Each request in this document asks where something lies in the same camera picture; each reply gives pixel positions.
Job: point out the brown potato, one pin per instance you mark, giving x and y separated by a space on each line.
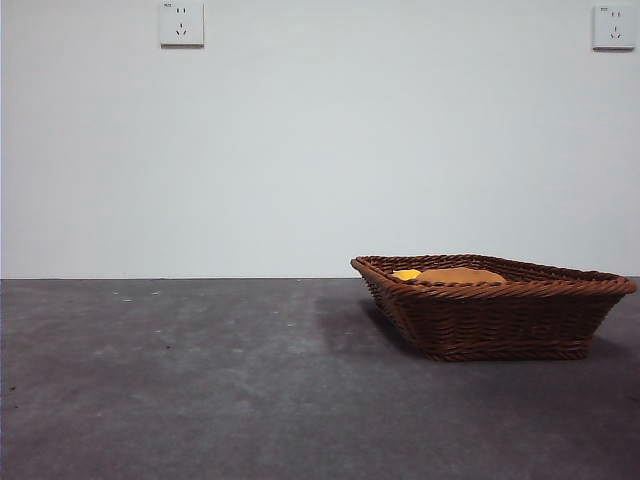
460 275

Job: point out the yellow corn cob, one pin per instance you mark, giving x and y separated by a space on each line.
406 274

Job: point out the brown woven wicker basket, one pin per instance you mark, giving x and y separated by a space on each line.
500 320

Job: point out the white wall socket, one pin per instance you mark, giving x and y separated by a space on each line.
182 25
611 27

